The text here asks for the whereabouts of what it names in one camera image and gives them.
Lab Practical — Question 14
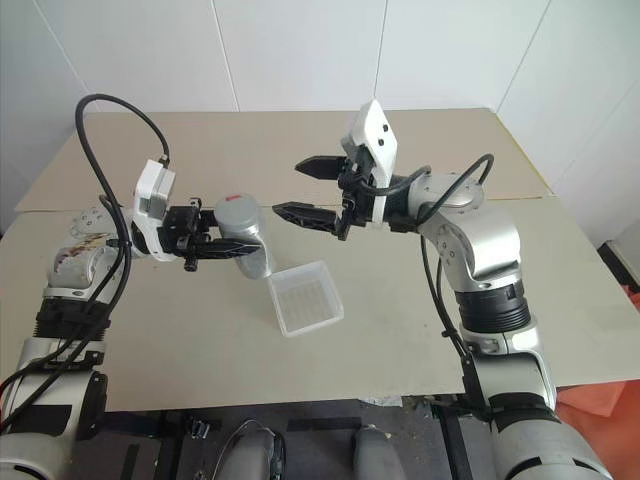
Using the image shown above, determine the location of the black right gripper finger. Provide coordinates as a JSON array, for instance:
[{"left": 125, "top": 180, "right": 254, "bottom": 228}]
[
  {"left": 293, "top": 155, "right": 348, "bottom": 183},
  {"left": 272, "top": 200, "right": 346, "bottom": 237}
]

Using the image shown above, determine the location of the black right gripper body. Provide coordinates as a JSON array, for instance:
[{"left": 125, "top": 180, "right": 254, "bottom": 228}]
[{"left": 336, "top": 147, "right": 387, "bottom": 243}]

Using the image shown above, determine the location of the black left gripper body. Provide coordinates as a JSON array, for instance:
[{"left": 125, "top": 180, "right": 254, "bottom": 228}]
[{"left": 160, "top": 197, "right": 217, "bottom": 274}]

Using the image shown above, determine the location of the silver jar with lid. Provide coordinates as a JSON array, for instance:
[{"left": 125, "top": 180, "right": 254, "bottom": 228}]
[{"left": 213, "top": 194, "right": 274, "bottom": 282}]

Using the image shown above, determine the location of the clear plastic box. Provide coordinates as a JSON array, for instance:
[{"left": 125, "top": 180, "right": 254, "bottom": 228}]
[{"left": 266, "top": 260, "right": 347, "bottom": 339}]

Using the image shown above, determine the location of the black box with red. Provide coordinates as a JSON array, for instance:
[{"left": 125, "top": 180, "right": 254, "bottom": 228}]
[{"left": 597, "top": 238, "right": 640, "bottom": 314}]

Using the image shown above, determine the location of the beige cardboard sheet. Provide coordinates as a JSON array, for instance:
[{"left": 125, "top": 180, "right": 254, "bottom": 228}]
[{"left": 13, "top": 106, "right": 557, "bottom": 215}]

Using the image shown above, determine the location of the small black clip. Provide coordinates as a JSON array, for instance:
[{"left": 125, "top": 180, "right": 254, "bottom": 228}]
[{"left": 189, "top": 418, "right": 222, "bottom": 440}]

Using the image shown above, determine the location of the black tape strip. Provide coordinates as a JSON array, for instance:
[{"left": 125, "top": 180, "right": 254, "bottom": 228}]
[{"left": 286, "top": 416, "right": 362, "bottom": 433}]

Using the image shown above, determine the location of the dark grey rounded shape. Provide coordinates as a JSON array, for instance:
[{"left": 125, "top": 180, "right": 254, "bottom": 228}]
[
  {"left": 223, "top": 418, "right": 287, "bottom": 480},
  {"left": 351, "top": 423, "right": 397, "bottom": 480}
]

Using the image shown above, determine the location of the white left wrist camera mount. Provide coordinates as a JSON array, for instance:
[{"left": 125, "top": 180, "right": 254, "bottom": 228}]
[{"left": 129, "top": 159, "right": 178, "bottom": 264}]

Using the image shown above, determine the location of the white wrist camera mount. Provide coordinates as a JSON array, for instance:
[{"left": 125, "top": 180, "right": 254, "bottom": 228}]
[
  {"left": 129, "top": 159, "right": 178, "bottom": 264},
  {"left": 340, "top": 99, "right": 399, "bottom": 227}
]

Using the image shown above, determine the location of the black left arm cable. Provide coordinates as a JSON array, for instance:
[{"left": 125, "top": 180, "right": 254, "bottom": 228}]
[{"left": 0, "top": 93, "right": 172, "bottom": 417}]

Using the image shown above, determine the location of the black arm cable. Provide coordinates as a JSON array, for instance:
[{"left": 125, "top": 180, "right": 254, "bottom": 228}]
[
  {"left": 360, "top": 153, "right": 497, "bottom": 419},
  {"left": 0, "top": 93, "right": 172, "bottom": 417}
]

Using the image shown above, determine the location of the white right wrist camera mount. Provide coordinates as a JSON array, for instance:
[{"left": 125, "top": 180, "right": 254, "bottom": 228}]
[{"left": 340, "top": 99, "right": 399, "bottom": 227}]

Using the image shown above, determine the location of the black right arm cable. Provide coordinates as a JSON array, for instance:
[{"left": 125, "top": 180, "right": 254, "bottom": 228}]
[{"left": 360, "top": 153, "right": 497, "bottom": 419}]

